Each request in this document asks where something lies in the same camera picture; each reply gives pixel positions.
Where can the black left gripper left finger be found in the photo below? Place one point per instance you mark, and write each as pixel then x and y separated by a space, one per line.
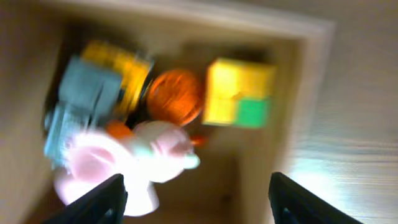
pixel 105 204

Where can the pink white duck toy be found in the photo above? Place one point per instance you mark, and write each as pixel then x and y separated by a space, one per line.
pixel 155 152

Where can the colourful puzzle cube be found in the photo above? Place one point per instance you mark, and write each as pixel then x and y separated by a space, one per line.
pixel 238 93

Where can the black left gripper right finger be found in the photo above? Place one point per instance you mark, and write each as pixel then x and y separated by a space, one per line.
pixel 293 204

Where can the yellow grey toy truck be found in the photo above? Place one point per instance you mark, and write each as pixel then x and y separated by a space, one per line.
pixel 101 81

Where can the orange ridged disc toy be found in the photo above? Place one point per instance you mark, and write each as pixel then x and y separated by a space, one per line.
pixel 175 96

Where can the white cardboard box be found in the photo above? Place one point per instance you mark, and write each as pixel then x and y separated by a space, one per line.
pixel 231 183

